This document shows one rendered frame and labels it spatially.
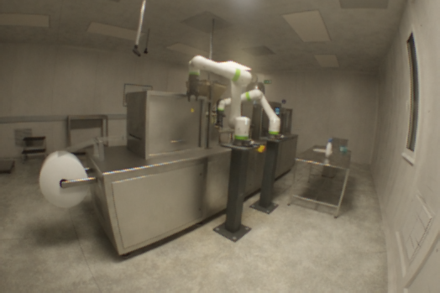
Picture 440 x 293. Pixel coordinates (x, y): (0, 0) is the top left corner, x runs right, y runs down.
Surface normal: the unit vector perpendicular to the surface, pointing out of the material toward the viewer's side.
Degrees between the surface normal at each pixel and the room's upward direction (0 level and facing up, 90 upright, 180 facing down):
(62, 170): 90
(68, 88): 90
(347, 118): 90
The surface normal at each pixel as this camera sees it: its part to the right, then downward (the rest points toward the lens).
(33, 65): 0.76, 0.11
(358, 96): -0.65, 0.04
